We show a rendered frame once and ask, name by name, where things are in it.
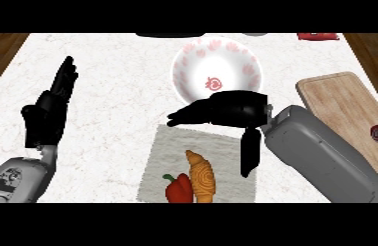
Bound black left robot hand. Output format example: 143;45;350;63
19;55;80;150

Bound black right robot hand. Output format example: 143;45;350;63
165;89;270;179

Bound white bowl with pink print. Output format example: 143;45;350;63
170;35;266;106

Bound grey cloth placemat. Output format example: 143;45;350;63
136;124;258;204

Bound golden brown croissant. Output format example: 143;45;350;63
184;149;217;204

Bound wooden cutting board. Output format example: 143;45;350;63
294;70;378;174

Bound black appliance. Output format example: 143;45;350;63
134;32;207;39

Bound red bell pepper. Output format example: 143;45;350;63
161;172;196;204

